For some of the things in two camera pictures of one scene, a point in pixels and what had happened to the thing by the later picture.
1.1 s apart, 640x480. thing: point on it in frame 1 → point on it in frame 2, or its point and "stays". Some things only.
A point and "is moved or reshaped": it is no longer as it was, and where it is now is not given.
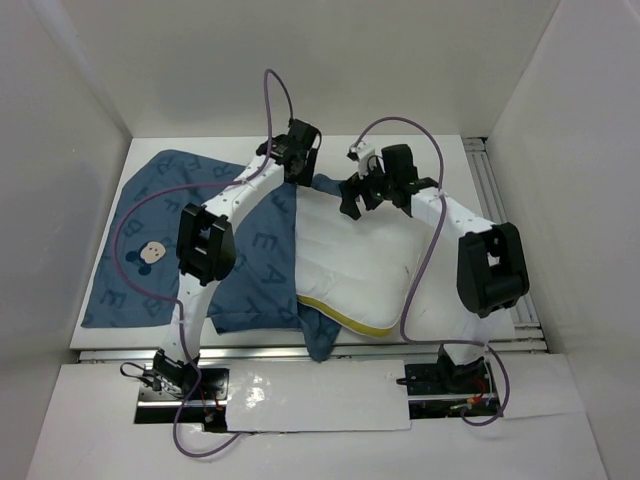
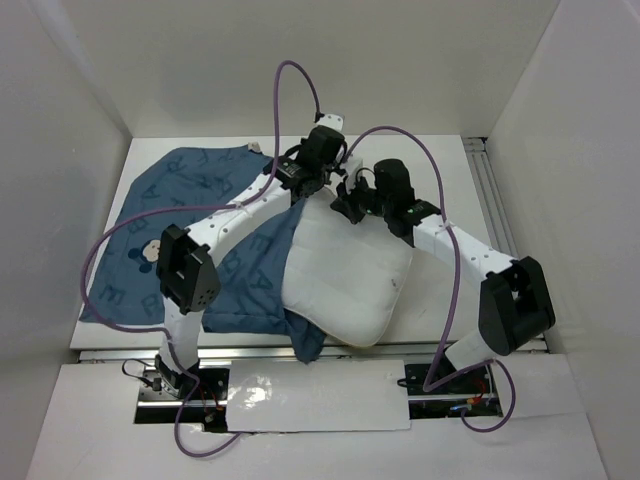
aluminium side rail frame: (526, 334) stays
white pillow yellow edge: (356, 269) is moved or reshaped
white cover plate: (289, 396) stays
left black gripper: (304, 177) → (329, 171)
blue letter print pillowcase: (137, 280) is moved or reshaped
